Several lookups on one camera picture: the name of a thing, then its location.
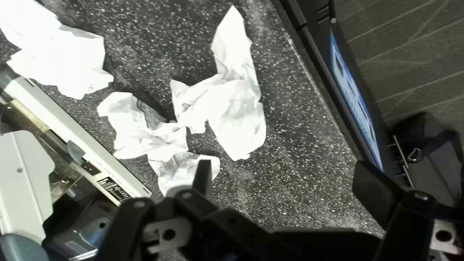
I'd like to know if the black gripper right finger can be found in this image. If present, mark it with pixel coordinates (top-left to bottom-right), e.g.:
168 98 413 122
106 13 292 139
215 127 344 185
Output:
353 161 464 261

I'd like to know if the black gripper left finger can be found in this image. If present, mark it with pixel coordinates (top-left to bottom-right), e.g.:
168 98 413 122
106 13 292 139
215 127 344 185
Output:
103 159 228 261

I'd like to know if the white tissue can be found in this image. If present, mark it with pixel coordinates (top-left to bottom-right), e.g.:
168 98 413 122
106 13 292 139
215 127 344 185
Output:
0 0 113 100
170 6 267 161
97 91 221 196

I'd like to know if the left black rubbish bin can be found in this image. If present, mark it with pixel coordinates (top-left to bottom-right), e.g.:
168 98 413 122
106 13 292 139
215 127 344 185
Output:
392 111 464 207

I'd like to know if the left blue recycling sign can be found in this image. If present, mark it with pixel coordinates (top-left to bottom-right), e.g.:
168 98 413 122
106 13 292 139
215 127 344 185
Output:
328 32 383 168

